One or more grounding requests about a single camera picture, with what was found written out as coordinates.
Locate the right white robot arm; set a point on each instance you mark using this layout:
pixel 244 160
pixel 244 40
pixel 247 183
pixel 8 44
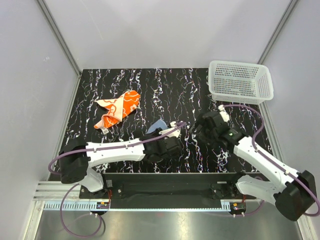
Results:
pixel 290 191

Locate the aluminium rail frame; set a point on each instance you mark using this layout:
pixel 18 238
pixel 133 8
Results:
pixel 55 196

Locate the light blue towel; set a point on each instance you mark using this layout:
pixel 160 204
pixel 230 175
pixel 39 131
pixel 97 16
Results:
pixel 159 124

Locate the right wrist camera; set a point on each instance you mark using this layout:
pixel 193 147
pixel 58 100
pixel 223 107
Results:
pixel 225 116

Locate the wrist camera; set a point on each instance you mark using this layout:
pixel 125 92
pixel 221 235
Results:
pixel 173 131
pixel 225 116

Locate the orange white patterned towel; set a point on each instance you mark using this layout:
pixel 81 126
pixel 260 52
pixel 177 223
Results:
pixel 117 109

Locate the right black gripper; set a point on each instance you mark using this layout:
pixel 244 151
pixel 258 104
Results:
pixel 200 134

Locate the white plastic basket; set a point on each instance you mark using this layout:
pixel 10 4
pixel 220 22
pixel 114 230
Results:
pixel 239 82

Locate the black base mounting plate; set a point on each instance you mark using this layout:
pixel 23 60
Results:
pixel 125 185

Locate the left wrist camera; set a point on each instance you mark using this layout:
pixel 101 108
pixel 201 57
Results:
pixel 173 131

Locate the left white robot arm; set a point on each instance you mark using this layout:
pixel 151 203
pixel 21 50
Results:
pixel 78 158

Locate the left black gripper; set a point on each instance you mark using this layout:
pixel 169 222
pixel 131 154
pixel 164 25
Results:
pixel 163 138

